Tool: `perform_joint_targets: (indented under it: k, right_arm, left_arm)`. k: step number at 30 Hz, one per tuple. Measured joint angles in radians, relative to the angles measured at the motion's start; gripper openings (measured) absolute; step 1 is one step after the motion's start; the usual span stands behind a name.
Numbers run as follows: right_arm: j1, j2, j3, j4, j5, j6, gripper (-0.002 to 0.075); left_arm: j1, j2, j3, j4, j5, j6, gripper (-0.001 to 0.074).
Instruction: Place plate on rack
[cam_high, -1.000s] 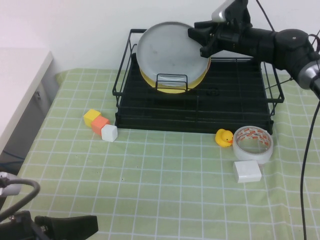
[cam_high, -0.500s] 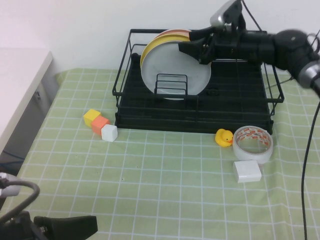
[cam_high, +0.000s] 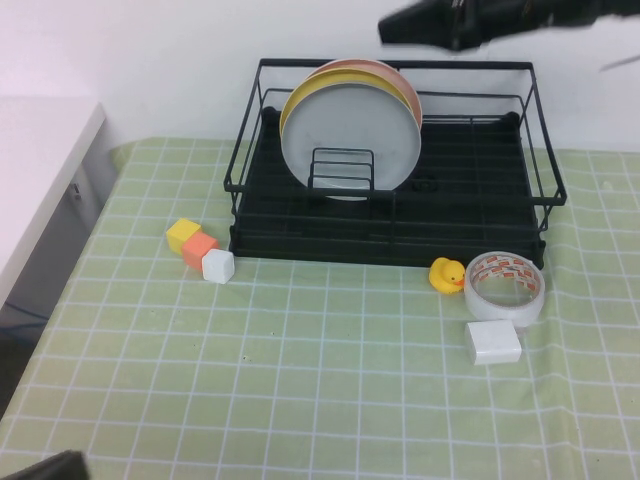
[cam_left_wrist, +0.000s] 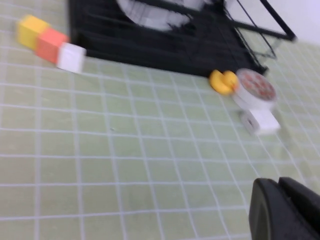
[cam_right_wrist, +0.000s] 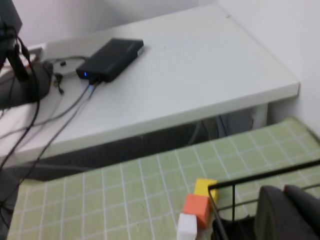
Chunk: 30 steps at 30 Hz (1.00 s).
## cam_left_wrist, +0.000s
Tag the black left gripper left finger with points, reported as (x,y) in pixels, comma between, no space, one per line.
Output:
(272,220)

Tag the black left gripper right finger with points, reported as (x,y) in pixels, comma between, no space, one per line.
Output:
(305,202)

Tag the grey plate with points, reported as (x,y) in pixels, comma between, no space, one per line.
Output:
(155,17)

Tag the white rectangular box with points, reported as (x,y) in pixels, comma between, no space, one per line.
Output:
(265,123)

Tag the white tape roll red print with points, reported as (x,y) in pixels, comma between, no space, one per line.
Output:
(255,95)

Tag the yellow rubber duck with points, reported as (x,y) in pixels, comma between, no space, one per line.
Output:
(222,81)

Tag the green checked tablecloth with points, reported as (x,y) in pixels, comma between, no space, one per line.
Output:
(100,162)

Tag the black plastic drip tray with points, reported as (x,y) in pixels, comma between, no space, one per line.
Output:
(150,47)

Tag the white cube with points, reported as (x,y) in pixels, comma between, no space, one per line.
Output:
(71,57)

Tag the orange cube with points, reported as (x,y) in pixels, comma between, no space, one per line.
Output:
(50,46)

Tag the yellow cube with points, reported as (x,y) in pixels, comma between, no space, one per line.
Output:
(31,31)

